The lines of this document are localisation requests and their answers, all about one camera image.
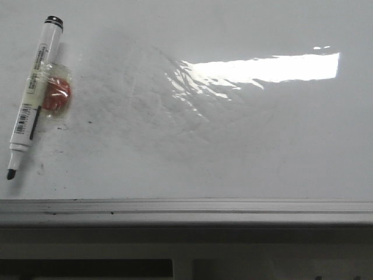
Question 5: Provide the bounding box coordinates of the red magnet taped to marker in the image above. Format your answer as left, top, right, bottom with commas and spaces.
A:
41, 62, 73, 118

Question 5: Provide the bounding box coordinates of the white black whiteboard marker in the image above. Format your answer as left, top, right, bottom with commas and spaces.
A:
6, 15, 64, 180

